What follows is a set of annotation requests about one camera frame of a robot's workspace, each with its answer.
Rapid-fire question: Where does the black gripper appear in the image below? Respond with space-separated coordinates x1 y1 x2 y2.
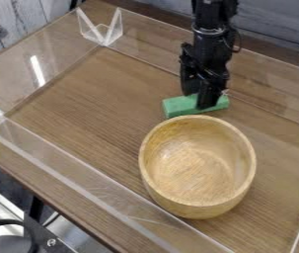
179 26 236 110

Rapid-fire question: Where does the green rectangular block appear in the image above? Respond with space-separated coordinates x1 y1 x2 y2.
161 94 229 119

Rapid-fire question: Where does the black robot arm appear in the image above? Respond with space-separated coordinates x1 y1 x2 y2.
179 0 239 110

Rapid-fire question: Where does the brown wooden bowl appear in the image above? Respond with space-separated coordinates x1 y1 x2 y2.
139 116 256 219

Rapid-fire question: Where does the black table leg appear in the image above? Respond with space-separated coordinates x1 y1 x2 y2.
29 197 45 222

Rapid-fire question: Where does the black metal stand base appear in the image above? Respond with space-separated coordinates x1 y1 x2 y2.
0 213 80 253

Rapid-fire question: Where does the clear acrylic corner bracket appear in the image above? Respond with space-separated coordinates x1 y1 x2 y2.
74 8 123 46

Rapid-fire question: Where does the clear acrylic tray wall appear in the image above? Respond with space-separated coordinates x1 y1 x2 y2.
0 0 299 253

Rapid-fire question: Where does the black cable lower left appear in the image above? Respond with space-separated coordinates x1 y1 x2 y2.
0 218 38 253

